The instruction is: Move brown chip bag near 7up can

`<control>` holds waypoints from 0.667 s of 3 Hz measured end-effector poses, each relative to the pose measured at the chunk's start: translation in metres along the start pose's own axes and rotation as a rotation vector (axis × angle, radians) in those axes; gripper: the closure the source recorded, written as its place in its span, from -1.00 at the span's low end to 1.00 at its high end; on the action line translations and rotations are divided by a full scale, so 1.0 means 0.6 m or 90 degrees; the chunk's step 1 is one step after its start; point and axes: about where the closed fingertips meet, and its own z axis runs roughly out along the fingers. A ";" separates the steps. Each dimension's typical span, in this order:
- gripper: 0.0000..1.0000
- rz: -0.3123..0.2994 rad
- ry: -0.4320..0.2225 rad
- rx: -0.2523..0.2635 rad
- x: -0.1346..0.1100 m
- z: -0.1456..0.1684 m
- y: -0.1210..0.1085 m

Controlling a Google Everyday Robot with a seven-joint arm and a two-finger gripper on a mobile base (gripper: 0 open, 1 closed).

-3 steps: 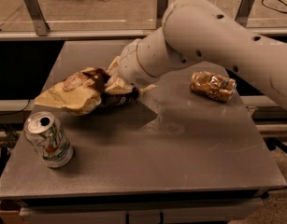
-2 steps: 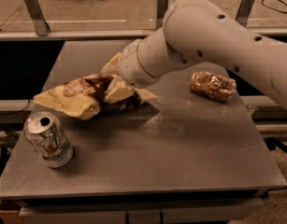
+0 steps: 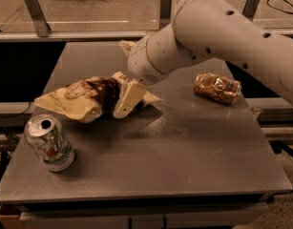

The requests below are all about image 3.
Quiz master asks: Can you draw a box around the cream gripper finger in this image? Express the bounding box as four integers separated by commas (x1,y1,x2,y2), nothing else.
113,80,147,118

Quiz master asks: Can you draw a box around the brown chip bag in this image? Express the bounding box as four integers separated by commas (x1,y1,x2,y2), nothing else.
34,72,160,123

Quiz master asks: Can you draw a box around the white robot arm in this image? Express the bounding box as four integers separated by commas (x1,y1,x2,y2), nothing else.
114,0,293,118

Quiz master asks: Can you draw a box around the gold foil snack bag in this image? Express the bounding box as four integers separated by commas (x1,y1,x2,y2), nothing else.
194,73,241,105

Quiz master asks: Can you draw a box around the white 7up can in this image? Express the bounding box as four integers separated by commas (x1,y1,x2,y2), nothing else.
24,114,75,172

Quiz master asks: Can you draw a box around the cardboard box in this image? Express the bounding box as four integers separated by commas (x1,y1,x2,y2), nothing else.
0,204,26,229

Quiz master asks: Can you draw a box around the middle metal bracket post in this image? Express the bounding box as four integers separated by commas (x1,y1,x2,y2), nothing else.
159,0,172,29

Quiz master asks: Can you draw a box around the metal bracket post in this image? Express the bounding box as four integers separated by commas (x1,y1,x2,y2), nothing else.
24,0,51,37
242,0,261,20
159,0,172,29

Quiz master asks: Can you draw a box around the black cable at left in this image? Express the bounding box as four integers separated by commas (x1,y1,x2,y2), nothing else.
0,101,32,123

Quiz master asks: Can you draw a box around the left metal bracket post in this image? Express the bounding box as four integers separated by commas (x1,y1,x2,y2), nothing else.
24,0,51,37

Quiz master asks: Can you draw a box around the right metal bracket post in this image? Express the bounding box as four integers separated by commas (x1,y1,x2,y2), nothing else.
242,0,261,20

